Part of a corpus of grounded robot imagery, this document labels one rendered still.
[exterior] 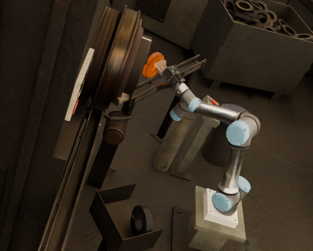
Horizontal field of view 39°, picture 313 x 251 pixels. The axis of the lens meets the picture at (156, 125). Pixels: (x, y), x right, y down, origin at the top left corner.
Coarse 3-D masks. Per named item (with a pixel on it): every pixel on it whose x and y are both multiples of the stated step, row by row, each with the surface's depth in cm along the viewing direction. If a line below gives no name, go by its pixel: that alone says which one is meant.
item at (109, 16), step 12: (108, 12) 188; (120, 12) 193; (108, 24) 183; (120, 24) 181; (96, 36) 181; (108, 36) 181; (96, 48) 180; (108, 48) 181; (96, 60) 182; (108, 60) 178; (96, 72) 184; (96, 84) 188; (96, 96) 189
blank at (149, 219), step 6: (132, 210) 197; (138, 210) 192; (144, 210) 188; (132, 216) 197; (138, 216) 194; (144, 216) 187; (150, 216) 187; (132, 222) 196; (138, 222) 195; (144, 222) 186; (150, 222) 186; (132, 228) 196; (138, 228) 194; (144, 228) 186; (150, 228) 186; (138, 234) 191
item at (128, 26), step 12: (132, 12) 190; (132, 24) 184; (120, 36) 180; (132, 36) 180; (120, 48) 179; (120, 60) 180; (108, 72) 181; (120, 72) 180; (108, 84) 184; (108, 96) 189
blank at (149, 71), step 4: (156, 52) 247; (152, 56) 244; (156, 56) 244; (160, 56) 247; (148, 60) 244; (152, 60) 243; (156, 60) 247; (160, 60) 251; (148, 64) 243; (152, 64) 246; (144, 68) 245; (148, 68) 245; (152, 68) 254; (144, 72) 247; (148, 72) 248; (152, 72) 252; (148, 76) 251; (152, 76) 255
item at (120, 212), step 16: (96, 192) 191; (112, 192) 198; (128, 192) 205; (96, 208) 193; (112, 208) 201; (128, 208) 205; (96, 224) 194; (112, 224) 182; (128, 224) 199; (112, 240) 183; (128, 240) 178; (144, 240) 186
